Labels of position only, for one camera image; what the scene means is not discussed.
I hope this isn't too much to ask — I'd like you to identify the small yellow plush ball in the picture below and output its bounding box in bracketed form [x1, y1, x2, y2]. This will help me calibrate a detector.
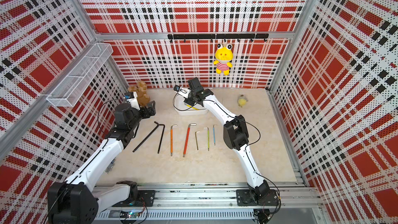
[237, 95, 248, 107]

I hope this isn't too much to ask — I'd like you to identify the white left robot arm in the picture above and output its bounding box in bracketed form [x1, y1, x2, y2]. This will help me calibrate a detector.
[46, 99, 156, 224]

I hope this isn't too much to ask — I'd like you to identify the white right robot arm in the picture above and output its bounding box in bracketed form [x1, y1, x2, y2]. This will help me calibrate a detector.
[174, 78, 282, 212]

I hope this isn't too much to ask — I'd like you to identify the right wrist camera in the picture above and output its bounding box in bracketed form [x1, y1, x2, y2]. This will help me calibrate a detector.
[173, 85, 190, 98]

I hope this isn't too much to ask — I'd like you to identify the orange sleeved hex key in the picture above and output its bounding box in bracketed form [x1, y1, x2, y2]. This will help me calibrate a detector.
[170, 124, 178, 156]

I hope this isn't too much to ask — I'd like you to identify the white plastic storage box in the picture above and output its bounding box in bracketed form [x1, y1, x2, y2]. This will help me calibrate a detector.
[173, 95, 208, 116]

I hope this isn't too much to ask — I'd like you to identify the blue sleeved hex key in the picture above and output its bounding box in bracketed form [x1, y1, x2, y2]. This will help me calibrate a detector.
[212, 124, 217, 145]

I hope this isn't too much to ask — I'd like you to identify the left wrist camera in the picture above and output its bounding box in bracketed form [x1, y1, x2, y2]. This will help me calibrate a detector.
[124, 92, 141, 110]

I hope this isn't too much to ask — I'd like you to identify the brown teddy bear plush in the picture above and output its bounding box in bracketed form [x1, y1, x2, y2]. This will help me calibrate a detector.
[127, 80, 150, 107]

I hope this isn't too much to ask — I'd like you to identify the large black hex key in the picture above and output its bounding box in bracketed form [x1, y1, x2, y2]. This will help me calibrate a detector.
[157, 124, 165, 154]
[132, 121, 160, 152]

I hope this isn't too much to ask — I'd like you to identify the red sleeved hex key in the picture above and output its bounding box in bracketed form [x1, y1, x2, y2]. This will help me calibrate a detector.
[183, 123, 197, 158]

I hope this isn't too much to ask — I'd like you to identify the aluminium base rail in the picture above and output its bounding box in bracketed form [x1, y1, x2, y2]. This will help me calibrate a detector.
[95, 182, 328, 224]

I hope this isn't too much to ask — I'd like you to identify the bare steel hex key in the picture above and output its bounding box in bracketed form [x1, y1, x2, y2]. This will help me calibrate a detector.
[195, 131, 200, 150]

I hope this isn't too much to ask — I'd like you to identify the green sleeved hex key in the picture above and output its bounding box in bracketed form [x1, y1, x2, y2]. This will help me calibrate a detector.
[204, 127, 210, 151]

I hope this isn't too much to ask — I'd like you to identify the black hook rail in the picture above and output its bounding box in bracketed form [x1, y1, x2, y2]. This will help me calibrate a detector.
[167, 33, 269, 41]

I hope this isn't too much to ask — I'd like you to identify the yellow frog plush toy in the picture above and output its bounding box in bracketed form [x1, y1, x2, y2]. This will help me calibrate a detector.
[214, 44, 233, 76]

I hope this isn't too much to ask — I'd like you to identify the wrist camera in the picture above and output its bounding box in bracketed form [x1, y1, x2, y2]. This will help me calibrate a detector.
[124, 92, 141, 110]
[173, 85, 190, 98]

